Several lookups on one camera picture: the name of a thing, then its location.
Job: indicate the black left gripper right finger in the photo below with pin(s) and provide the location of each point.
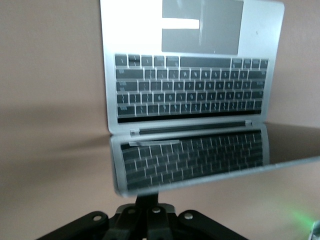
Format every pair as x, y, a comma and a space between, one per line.
160, 220

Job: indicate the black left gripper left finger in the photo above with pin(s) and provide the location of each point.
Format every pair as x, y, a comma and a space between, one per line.
132, 220

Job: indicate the silver grey laptop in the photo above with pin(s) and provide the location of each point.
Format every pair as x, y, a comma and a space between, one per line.
190, 82

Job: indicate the brown table cover sheet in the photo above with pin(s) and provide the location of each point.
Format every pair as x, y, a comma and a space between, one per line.
50, 100

